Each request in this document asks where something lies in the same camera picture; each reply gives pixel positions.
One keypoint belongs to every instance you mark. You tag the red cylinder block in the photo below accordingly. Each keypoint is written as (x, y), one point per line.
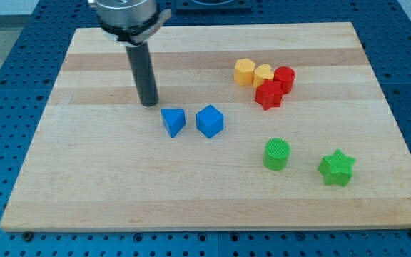
(286, 76)

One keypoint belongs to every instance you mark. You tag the blue cube block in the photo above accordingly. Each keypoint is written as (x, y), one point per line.
(209, 121)

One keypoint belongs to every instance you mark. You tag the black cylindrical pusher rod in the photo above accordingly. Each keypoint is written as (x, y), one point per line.
(142, 70)

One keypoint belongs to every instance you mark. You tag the red star block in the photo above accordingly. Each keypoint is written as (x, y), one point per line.
(269, 94)

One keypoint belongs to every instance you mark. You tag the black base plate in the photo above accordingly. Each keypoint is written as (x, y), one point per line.
(213, 5)

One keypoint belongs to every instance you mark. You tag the yellow heart block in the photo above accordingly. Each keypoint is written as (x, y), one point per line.
(261, 73)

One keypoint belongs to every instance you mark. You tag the green star block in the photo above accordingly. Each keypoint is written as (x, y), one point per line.
(337, 168)

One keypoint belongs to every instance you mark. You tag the blue triangle block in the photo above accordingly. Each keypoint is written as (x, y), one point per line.
(173, 120)

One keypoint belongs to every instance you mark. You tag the yellow hexagon block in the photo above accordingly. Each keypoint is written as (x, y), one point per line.
(243, 71)

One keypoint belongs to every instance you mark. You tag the wooden board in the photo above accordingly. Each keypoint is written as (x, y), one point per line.
(100, 161)

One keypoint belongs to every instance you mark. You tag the green cylinder block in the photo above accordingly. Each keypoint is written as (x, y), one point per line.
(276, 154)

